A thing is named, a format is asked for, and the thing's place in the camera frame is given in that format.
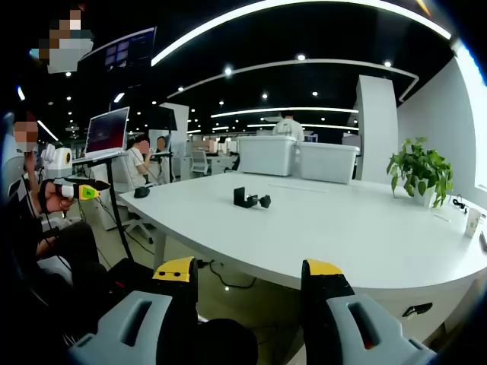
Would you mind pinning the black laptop stand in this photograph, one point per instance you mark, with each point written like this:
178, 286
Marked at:
121, 228

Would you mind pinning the potted green plant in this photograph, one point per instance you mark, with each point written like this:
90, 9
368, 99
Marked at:
422, 171

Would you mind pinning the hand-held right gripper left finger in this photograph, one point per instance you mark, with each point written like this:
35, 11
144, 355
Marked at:
110, 342

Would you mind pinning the open laptop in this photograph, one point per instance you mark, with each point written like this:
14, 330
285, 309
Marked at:
106, 131

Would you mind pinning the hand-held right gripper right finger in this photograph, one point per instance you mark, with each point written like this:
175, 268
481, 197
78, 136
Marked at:
392, 334

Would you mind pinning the white straw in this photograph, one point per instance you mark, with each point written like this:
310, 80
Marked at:
442, 218

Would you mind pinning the dark flat device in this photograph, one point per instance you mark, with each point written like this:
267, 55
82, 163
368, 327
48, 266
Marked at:
484, 241

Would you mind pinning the white storage bin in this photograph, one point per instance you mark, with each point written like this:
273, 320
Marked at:
266, 157
327, 163

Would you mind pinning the person's left hand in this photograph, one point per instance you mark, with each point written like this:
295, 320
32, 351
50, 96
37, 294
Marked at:
53, 201

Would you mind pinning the curved ceiling light strip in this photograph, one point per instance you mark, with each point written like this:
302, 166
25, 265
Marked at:
158, 61

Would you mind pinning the black pad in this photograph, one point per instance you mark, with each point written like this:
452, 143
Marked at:
240, 197

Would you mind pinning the white office chair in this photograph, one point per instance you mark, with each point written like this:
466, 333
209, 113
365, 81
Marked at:
200, 159

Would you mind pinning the large dark monitor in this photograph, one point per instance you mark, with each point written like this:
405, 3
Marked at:
133, 57

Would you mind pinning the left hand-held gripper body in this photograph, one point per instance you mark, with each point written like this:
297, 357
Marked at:
59, 157

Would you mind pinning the black computer mouse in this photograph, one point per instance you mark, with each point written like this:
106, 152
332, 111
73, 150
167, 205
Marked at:
141, 192

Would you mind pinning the white desk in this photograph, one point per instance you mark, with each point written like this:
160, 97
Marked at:
342, 235

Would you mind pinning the white desk cover strip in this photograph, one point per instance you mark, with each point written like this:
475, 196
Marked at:
296, 188

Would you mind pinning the white square pillar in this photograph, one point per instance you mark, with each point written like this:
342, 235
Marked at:
376, 125

